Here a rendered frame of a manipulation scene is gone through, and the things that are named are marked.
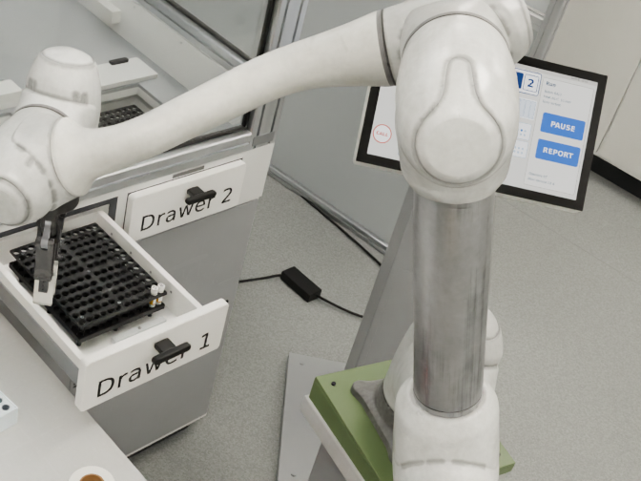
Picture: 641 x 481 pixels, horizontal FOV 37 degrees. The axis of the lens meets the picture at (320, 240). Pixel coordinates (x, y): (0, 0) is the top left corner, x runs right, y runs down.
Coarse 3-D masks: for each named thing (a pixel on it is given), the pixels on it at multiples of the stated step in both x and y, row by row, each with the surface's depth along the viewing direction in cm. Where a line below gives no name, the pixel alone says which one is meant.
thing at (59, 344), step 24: (72, 216) 181; (96, 216) 185; (0, 240) 171; (24, 240) 175; (120, 240) 181; (0, 264) 166; (144, 264) 177; (0, 288) 166; (24, 288) 171; (168, 288) 174; (24, 312) 162; (168, 312) 175; (48, 336) 158; (72, 360) 155
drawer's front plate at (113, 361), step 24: (192, 312) 163; (216, 312) 166; (144, 336) 156; (168, 336) 160; (192, 336) 165; (216, 336) 170; (96, 360) 149; (120, 360) 154; (144, 360) 159; (168, 360) 164; (192, 360) 169; (96, 384) 153; (120, 384) 158
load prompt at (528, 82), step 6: (516, 72) 212; (522, 72) 213; (528, 72) 213; (522, 78) 213; (528, 78) 213; (534, 78) 213; (540, 78) 213; (522, 84) 213; (528, 84) 213; (534, 84) 213; (540, 84) 213; (522, 90) 212; (528, 90) 213; (534, 90) 213
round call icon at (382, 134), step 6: (378, 126) 208; (384, 126) 208; (390, 126) 209; (372, 132) 208; (378, 132) 208; (384, 132) 208; (390, 132) 208; (372, 138) 208; (378, 138) 208; (384, 138) 208; (390, 138) 208; (384, 144) 208
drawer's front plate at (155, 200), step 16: (240, 160) 203; (192, 176) 194; (208, 176) 196; (224, 176) 200; (240, 176) 204; (144, 192) 186; (160, 192) 188; (176, 192) 192; (224, 192) 203; (128, 208) 186; (144, 208) 188; (160, 208) 191; (176, 208) 195; (192, 208) 199; (208, 208) 203; (224, 208) 207; (128, 224) 188; (144, 224) 191; (160, 224) 194; (176, 224) 198
